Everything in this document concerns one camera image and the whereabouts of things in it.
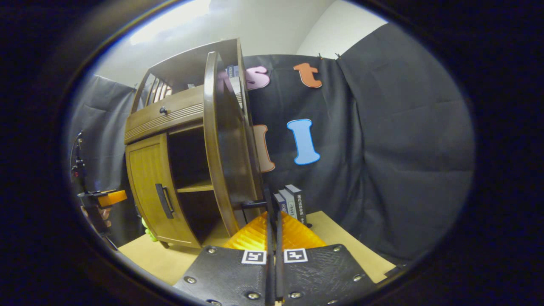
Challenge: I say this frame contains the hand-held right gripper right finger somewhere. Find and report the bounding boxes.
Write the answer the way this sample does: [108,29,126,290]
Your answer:
[275,208,377,306]

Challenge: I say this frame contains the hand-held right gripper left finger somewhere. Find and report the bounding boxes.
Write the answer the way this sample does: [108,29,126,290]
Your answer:
[173,189,275,306]

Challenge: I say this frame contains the wooden cabinet door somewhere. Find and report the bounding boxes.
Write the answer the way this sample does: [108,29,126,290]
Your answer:
[125,133,201,249]
[203,51,265,237]

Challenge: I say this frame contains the black door handle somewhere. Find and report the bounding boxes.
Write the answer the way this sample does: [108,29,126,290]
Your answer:
[232,200,269,211]
[155,183,175,220]

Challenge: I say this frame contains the wooden double-door shoe cabinet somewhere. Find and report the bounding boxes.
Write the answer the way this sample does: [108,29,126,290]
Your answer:
[124,38,264,249]

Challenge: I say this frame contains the wooden cabinet drawer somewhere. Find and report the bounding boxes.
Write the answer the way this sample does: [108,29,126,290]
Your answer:
[125,85,205,145]

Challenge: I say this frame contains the green object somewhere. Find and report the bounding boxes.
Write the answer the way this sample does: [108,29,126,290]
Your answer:
[141,217,159,242]

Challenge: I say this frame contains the black book white label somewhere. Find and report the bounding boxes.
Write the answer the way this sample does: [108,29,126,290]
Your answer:
[285,184,307,225]

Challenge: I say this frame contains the grey book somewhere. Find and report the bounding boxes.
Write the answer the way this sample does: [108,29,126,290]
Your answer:
[278,188,298,220]

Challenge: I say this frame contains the wooden inner shelf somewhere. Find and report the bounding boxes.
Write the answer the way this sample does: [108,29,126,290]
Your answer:
[176,181,214,194]

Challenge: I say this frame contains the black backdrop cloth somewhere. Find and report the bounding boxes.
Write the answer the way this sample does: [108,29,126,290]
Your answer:
[68,23,476,264]

